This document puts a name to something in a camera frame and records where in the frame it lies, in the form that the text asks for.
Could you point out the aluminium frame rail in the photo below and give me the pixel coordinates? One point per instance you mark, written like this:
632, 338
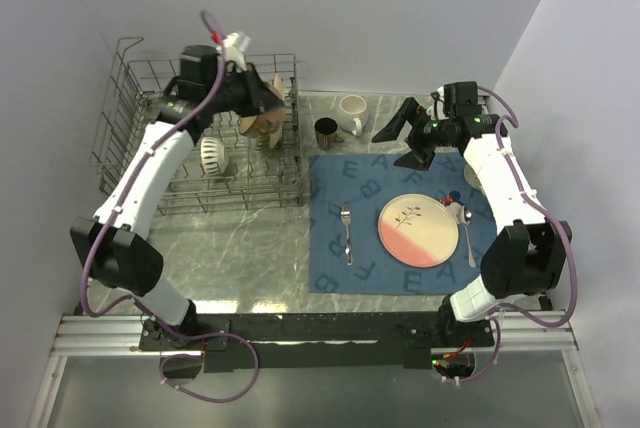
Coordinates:
120, 335

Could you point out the brown rimmed ceramic bowl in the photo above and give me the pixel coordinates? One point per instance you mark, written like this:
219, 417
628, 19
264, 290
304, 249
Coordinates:
268, 125

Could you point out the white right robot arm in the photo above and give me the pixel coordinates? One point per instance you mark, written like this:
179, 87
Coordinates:
532, 247

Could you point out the dark brown metal cup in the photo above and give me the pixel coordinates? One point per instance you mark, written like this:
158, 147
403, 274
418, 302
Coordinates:
327, 133

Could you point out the pink and cream plate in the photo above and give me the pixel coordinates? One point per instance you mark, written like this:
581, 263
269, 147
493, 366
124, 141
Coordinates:
418, 230

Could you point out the silver spoon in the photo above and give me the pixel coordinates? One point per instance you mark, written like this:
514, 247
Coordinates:
452, 201

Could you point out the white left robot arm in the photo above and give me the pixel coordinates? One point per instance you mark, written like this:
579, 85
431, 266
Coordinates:
113, 245

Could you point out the blue letter pattern cloth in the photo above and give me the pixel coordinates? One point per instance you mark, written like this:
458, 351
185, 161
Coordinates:
367, 183

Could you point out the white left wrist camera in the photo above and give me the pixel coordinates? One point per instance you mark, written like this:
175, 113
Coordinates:
233, 47

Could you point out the floral mug green inside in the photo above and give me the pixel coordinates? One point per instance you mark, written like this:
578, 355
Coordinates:
472, 179

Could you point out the white ceramic mug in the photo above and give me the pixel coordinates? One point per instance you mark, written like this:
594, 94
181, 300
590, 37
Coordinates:
352, 114

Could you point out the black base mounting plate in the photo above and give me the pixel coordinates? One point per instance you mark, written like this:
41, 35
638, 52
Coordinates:
309, 340

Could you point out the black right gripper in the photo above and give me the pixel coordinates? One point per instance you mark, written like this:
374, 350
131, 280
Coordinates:
421, 157

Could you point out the metal wire dish rack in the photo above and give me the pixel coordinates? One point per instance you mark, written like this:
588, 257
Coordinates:
258, 174

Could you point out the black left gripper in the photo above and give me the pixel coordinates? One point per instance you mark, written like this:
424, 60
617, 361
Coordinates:
258, 96

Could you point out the silver fork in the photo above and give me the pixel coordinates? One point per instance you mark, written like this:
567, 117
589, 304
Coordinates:
346, 220

